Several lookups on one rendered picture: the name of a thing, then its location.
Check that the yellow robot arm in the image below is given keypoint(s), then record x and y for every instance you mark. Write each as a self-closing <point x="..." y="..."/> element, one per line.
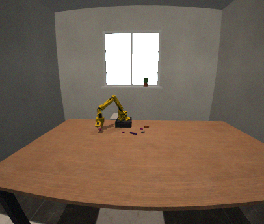
<point x="121" y="114"/>

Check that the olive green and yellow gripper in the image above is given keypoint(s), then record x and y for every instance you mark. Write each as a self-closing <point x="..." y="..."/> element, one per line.
<point x="99" y="122"/>

